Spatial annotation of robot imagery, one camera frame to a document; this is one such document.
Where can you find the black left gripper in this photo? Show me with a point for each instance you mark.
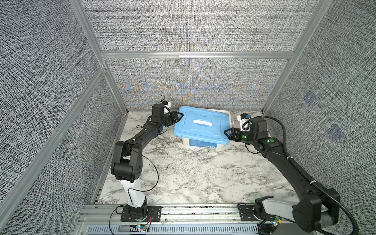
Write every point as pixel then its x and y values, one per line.
pixel 175 118

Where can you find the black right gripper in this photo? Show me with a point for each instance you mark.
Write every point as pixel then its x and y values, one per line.
pixel 235 131

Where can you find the blue plastic bin lid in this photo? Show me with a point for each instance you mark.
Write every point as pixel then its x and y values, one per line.
pixel 202 124

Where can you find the white plastic storage bin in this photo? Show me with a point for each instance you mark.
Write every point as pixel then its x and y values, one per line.
pixel 202 142

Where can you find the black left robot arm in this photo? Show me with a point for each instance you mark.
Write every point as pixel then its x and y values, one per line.
pixel 127 161

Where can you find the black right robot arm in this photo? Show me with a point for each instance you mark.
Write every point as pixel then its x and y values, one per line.
pixel 318 207

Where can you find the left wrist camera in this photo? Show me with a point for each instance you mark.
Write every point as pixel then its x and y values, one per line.
pixel 159 111

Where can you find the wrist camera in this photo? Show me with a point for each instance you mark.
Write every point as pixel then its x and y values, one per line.
pixel 244 120
pixel 159 111

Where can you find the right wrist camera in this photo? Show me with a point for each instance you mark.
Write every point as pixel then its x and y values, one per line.
pixel 244 120

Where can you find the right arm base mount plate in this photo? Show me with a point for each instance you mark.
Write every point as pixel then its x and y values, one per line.
pixel 246 213

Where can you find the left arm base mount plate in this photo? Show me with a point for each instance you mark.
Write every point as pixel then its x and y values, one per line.
pixel 142 214

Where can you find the aluminium mounting rail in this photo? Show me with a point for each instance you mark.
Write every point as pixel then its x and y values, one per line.
pixel 176 219

